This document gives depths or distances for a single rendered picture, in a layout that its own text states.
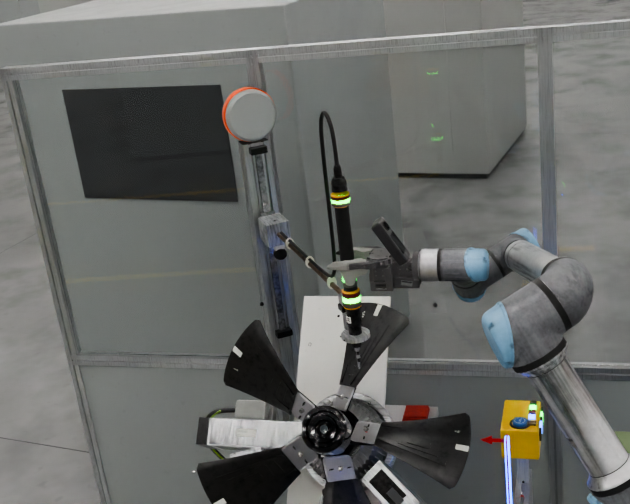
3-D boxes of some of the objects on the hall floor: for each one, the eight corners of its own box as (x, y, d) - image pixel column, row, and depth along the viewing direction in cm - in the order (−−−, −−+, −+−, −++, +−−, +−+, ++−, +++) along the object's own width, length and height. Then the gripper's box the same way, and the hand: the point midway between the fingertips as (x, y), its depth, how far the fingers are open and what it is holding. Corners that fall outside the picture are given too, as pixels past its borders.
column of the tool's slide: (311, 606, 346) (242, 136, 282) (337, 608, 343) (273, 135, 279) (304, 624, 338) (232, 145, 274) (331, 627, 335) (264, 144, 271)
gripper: (416, 298, 209) (326, 297, 215) (426, 272, 222) (341, 273, 228) (413, 262, 206) (322, 263, 212) (424, 239, 218) (337, 240, 224)
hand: (335, 257), depth 218 cm, fingers open, 8 cm apart
